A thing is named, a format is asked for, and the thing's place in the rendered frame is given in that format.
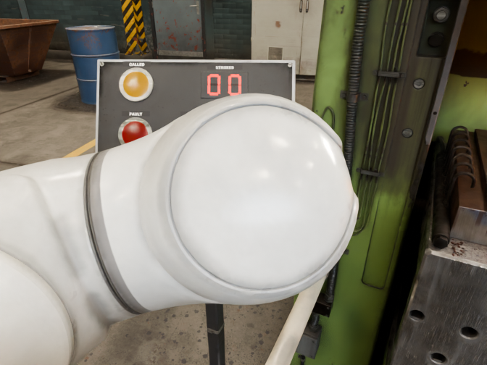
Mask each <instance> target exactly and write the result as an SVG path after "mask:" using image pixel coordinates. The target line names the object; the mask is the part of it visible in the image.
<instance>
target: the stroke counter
mask: <svg viewBox="0 0 487 365"><path fill-rule="evenodd" d="M210 77H218V83H210ZM231 77H238V84H241V76H239V75H231V76H229V80H228V84H230V85H229V86H228V93H230V95H231V96H234V95H238V94H239V93H241V86H240V85H238V84H231ZM208 84H210V85H208V93H210V86H218V92H217V93H210V95H218V94H219V93H220V85H218V84H220V76H218V75H210V76H208ZM231 86H238V93H231V92H230V87H231Z"/></svg>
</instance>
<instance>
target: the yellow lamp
mask: <svg viewBox="0 0 487 365"><path fill-rule="evenodd" d="M123 88H124V91H125V92H126V93H127V94H128V95H129V96H132V97H140V96H142V95H144V94H145V93H146V92H147V90H148V88H149V80H148V78H147V76H145V74H143V73H142V72H137V71H135V72H131V73H129V74H127V75H126V77H125V79H124V80H123Z"/></svg>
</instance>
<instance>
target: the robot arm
mask: <svg viewBox="0 0 487 365"><path fill-rule="evenodd" d="M358 209H359V203H358V198H357V196H356V194H355V193H354V191H353V187H352V184H351V179H350V176H349V171H348V168H347V165H346V162H345V158H344V155H343V152H342V142H341V139H340V138H339V136H338V135H337V134H336V133H335V132H334V131H333V130H332V128H331V127H330V126H329V125H328V124H327V123H326V122H325V121H324V120H322V119H321V118H320V117H319V116H318V115H316V114H315V113H314V112H312V111H310V110H309V109H308V108H306V107H304V106H302V105H300V104H298V103H296V102H294V101H291V100H288V99H286V98H283V97H280V96H274V95H270V94H262V93H245V94H238V95H234V96H226V97H224V98H219V99H216V100H214V101H210V102H208V103H206V104H203V105H201V106H199V107H196V108H195V109H193V110H191V111H190V112H188V113H187V114H185V115H183V116H181V117H179V118H177V119H176V120H174V121H173V122H171V123H170V124H168V125H166V126H164V127H163V128H161V129H159V130H157V131H156V132H153V133H151V134H149V135H146V136H144V137H142V138H139V139H137V140H134V141H132V142H129V143H126V144H123V145H121V146H117V147H114V148H111V149H107V150H105V151H100V152H96V153H92V154H86V155H83V156H76V157H70V158H58V159H50V160H46V161H40V162H37V163H34V164H28V165H25V166H21V167H15V168H12V169H7V170H4V171H0V365H77V364H78V363H79V362H80V361H81V360H82V359H83V358H84V357H85V356H86V355H87V354H88V353H90V352H91V351H92V350H93V349H94V348H95V347H96V346H98V345H99V344H101V343H102V342H103V341H105V340H106V338H107V337H108V334H109V330H110V327H111V326H112V325H113V324H116V323H118V322H121V321H123V320H126V319H129V318H132V317H135V316H138V315H141V314H145V313H148V312H151V311H156V310H160V309H166V308H170V307H174V306H184V305H190V304H198V303H219V304H232V305H256V304H262V303H272V302H274V301H279V300H282V299H285V298H289V297H291V296H293V295H296V294H298V293H300V292H302V291H304V290H306V289H307V288H310V287H311V286H312V285H314V284H315V283H316V282H318V281H319V280H321V279H322V278H323V277H324V276H325V275H326V274H327V273H328V272H329V271H330V270H331V269H332V268H333V267H334V266H335V264H336V263H337V262H338V260H339V259H340V258H341V256H342V254H343V253H344V251H345V250H346V247H347V245H348V243H349V241H350V239H351V236H352V233H353V231H354V226H355V224H356V220H357V213H358Z"/></svg>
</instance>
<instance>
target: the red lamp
mask: <svg viewBox="0 0 487 365"><path fill-rule="evenodd" d="M146 135H148V130H147V128H146V126H145V125H144V124H143V123H141V122H137V121H133V122H129V123H128V124H127V125H126V126H124V128H123V130H122V139H123V140H124V142H125V143H129V142H132V141H134V140H137V139H139V138H142V137H144V136H146Z"/></svg>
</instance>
